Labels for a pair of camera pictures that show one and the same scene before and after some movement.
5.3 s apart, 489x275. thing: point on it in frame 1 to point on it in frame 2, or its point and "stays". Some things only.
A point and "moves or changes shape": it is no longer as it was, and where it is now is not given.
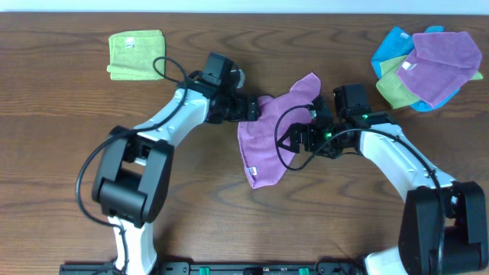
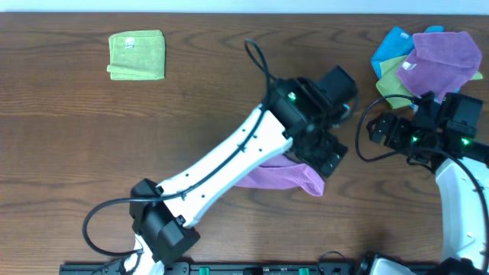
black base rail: [222, 268] stays
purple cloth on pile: [440, 63] stays
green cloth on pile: [393, 88] stays
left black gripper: [252, 108] to [325, 155]
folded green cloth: [132, 54] stays
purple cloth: [259, 132] moves or changes shape
